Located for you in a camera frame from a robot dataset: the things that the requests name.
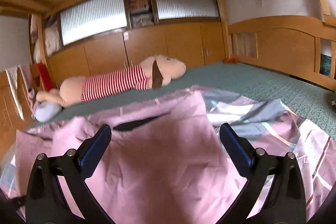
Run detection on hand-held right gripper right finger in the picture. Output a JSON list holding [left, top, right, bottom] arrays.
[[217, 123, 307, 224]]

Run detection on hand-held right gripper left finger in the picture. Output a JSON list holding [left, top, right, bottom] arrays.
[[25, 124, 112, 224]]

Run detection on pink jacket with black stripe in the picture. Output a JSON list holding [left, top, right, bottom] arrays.
[[16, 85, 252, 224]]

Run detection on printed pastel bed sheet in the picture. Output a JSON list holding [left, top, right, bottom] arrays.
[[0, 88, 336, 222]]

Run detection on light blue pillow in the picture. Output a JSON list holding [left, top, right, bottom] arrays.
[[35, 102, 62, 122]]

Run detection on plush dog in striped shirt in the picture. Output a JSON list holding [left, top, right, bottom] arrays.
[[35, 54, 187, 106]]

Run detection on small pink plush toy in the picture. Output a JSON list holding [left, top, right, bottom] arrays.
[[27, 88, 40, 119]]

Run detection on red hanging cloth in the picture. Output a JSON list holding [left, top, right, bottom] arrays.
[[37, 63, 55, 90]]

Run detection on pink hanging cloth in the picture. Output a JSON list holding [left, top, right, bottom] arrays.
[[17, 64, 34, 93]]

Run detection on wooden footboard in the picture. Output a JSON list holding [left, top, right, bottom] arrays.
[[226, 0, 336, 90]]

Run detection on stacked bedding on shelf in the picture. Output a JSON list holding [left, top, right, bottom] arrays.
[[30, 15, 62, 62]]

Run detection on ribbed glass sliding panel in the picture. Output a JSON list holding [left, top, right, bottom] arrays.
[[154, 0, 219, 20], [60, 0, 129, 46]]

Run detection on folded bedding in cabinet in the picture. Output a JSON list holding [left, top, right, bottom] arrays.
[[126, 0, 155, 29]]

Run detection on wooden wall cabinets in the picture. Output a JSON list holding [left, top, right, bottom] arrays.
[[29, 0, 229, 83]]

